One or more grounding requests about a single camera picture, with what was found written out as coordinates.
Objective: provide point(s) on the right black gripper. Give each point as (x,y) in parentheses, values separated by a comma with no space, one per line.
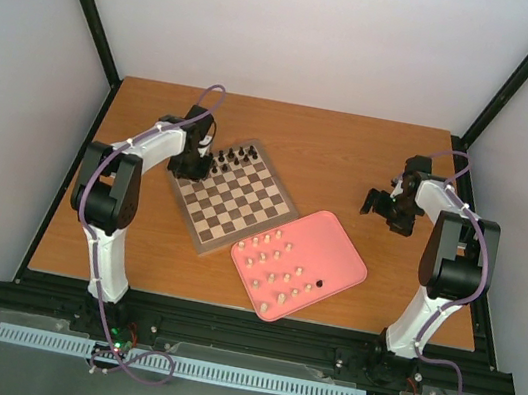
(378,206)

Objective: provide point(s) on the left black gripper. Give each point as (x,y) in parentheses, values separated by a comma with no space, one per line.
(201,174)

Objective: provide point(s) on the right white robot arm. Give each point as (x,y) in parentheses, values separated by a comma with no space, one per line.
(457,264)

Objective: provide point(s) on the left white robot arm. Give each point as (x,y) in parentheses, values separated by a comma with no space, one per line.
(107,189)

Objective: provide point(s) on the wooden chess board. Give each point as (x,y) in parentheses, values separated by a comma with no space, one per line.
(247,199)

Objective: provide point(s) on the pink plastic tray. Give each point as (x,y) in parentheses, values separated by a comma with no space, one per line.
(295,265)

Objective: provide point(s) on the right black corner post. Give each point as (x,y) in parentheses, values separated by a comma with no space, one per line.
(500,99)

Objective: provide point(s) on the black corner post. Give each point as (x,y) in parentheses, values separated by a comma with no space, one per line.
(86,0)
(500,99)

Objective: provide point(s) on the black aluminium frame rail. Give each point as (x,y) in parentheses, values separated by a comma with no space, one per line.
(343,354)

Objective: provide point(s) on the light blue cable duct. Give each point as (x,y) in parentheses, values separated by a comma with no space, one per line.
(179,367)

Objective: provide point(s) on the left black corner post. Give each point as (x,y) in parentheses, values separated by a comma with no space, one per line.
(86,0)

